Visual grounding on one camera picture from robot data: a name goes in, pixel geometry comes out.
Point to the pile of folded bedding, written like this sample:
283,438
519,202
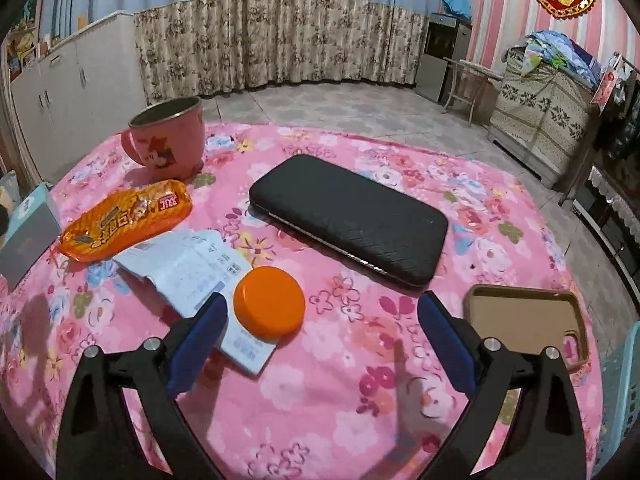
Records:
565,47

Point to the orange snack packet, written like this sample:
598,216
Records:
125,217

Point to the white wall cabinets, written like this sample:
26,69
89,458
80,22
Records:
75,85

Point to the grey blue box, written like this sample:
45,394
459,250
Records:
27,235

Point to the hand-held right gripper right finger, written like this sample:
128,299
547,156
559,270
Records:
445,345

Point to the low dark cabinet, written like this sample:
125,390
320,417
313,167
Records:
600,220

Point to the blue cloth bundle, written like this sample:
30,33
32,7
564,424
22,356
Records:
457,6

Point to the white lace cloth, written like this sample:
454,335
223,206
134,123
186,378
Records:
615,195

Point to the beige floral curtain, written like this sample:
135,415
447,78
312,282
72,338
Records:
275,40

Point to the cabinet with patterned cloth cover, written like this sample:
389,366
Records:
545,110

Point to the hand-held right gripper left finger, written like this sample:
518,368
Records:
197,345

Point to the pink floral tablecloth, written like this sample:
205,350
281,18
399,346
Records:
350,360

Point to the pink hanging bag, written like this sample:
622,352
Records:
607,85

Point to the black woven wallet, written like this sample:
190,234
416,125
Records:
350,215

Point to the brown phone case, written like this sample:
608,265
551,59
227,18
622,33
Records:
520,320

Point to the row of hanging clothes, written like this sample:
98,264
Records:
625,130

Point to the white printed paper leaflet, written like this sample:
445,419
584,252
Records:
185,270

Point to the orange round lid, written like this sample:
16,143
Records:
270,300

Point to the light blue plastic basket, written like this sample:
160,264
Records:
625,410

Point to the grey water dispenser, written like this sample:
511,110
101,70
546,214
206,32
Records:
435,70

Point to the pink cartoon cup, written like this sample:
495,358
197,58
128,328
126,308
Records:
165,145

